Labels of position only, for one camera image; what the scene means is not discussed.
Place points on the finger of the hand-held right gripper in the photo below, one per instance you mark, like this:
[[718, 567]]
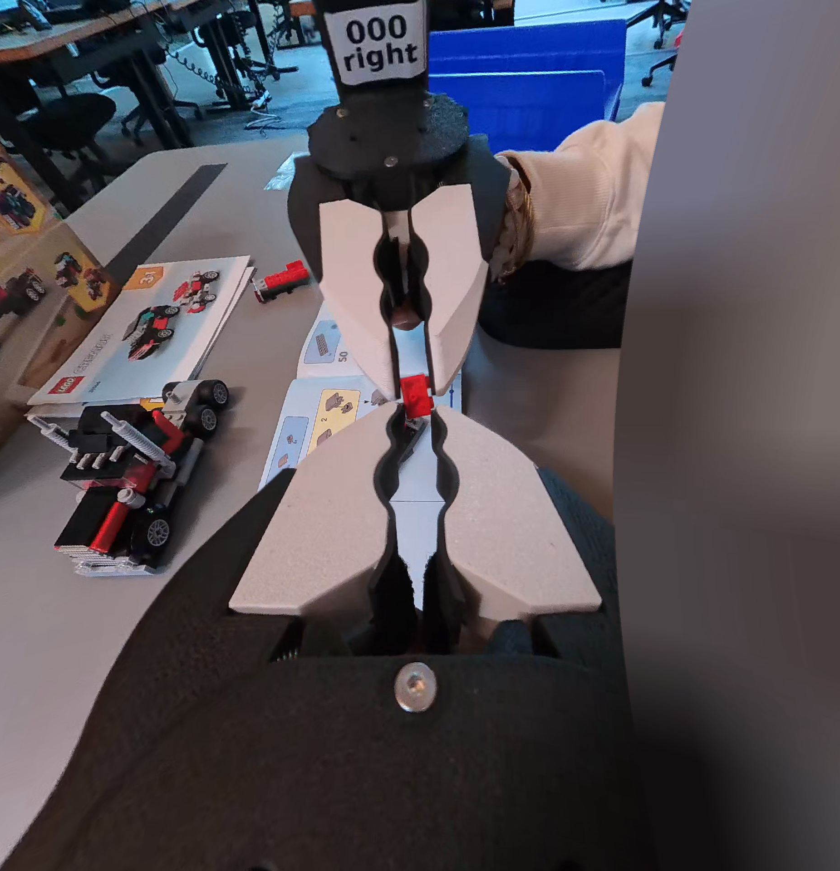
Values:
[[348, 272], [454, 272]]

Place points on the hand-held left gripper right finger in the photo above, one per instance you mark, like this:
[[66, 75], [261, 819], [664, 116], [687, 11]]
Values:
[[522, 544]]

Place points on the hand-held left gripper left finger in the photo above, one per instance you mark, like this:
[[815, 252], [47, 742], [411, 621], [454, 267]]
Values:
[[304, 544]]

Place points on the grey red lego assembly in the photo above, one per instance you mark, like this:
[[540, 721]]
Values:
[[280, 280]]

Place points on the small red lego brick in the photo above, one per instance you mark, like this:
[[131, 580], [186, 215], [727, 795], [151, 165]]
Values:
[[418, 394]]

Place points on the large blue plastic bin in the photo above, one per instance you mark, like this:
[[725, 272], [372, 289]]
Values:
[[529, 88]]

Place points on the person's right forearm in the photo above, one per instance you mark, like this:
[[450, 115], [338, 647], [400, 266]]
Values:
[[597, 190]]

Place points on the open lego instruction booklet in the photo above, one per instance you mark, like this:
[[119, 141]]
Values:
[[297, 435]]

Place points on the black red lego truck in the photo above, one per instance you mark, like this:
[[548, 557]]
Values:
[[120, 490]]

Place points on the lego set box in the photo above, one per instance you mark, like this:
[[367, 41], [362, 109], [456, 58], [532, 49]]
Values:
[[32, 286]]

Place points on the person's right hand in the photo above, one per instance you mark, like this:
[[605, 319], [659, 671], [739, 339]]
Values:
[[406, 317]]

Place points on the clear plastic bag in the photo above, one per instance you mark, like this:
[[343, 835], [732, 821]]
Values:
[[283, 173]]

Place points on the black quilted wrist pad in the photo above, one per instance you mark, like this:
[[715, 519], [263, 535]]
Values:
[[563, 306]]

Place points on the yellow mark instruction booklet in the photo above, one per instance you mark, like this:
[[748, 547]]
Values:
[[151, 403]]

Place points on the black office chair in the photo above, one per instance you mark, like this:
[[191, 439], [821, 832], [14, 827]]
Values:
[[72, 119]]

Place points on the row of black desks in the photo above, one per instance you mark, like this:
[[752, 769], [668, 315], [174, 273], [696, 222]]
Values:
[[52, 41]]

